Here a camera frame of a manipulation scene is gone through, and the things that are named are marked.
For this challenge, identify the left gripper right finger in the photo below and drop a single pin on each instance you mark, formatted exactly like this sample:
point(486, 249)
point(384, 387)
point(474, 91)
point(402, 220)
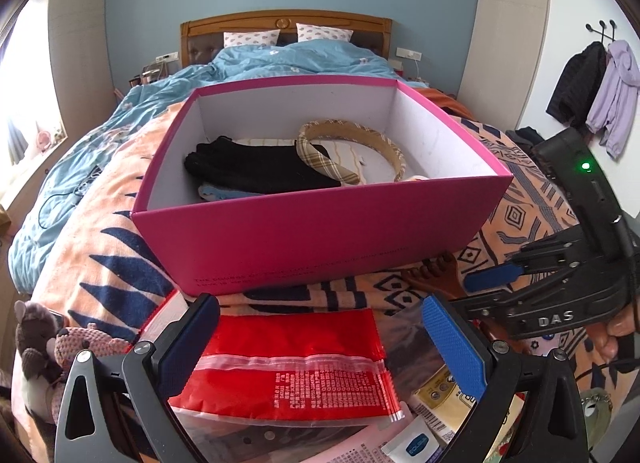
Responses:
point(459, 344)

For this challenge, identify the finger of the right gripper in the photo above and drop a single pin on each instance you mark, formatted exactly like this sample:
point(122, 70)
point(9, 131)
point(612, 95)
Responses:
point(489, 278)

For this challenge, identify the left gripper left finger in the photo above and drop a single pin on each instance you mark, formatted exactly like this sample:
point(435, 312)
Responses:
point(182, 343)

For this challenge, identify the red plastic bag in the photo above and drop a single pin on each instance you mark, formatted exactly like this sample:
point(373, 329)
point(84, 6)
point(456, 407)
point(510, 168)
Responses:
point(311, 369)

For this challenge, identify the right hand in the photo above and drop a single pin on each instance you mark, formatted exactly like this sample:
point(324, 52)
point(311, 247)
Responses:
point(605, 336)

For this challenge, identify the yellow wet wipes pack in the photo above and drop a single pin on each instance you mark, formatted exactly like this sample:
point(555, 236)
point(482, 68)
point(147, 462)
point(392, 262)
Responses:
point(442, 404)

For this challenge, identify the clear plastic bag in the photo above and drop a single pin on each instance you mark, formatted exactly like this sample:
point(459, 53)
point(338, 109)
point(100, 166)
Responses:
point(411, 359)

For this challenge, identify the white blue medicine box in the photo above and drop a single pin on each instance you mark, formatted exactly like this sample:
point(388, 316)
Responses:
point(414, 444)

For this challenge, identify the orange patterned blanket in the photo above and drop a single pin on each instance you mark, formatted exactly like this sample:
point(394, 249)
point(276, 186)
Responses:
point(100, 271)

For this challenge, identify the pink grey plush toy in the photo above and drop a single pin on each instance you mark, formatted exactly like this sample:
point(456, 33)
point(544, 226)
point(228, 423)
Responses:
point(47, 349)

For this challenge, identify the lilac hanging hoodie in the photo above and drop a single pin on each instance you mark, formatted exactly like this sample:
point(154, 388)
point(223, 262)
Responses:
point(614, 108)

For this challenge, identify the orange folded cloth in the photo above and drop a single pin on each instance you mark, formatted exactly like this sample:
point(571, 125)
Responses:
point(447, 103)

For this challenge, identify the black cloth garment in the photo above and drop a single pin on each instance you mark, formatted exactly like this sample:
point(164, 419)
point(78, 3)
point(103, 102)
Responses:
point(261, 169)

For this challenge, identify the black hanging jacket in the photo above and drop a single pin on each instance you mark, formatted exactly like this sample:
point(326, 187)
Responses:
point(577, 86)

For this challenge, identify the blue quilt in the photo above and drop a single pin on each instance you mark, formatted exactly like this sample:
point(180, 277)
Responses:
point(68, 180)

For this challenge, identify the right patterned pillow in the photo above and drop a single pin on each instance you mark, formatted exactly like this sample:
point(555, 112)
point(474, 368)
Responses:
point(309, 32)

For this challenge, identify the patterned pillow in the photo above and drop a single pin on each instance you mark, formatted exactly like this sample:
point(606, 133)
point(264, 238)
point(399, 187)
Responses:
point(261, 38)
point(309, 32)

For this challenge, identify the wooden bed headboard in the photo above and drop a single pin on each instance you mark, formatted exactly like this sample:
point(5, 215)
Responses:
point(201, 40)

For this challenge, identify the left patterned pillow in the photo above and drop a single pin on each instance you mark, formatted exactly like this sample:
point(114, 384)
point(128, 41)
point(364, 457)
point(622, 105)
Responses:
point(261, 38)

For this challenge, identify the green plush keychain toy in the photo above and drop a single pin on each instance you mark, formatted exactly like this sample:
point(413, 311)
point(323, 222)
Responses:
point(597, 407)

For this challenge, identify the wall power outlet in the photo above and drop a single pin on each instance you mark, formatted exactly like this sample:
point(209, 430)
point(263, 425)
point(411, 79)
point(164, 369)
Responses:
point(408, 54)

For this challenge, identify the wall coat hook rack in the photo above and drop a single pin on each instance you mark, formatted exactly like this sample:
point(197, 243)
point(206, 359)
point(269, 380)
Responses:
point(606, 30)

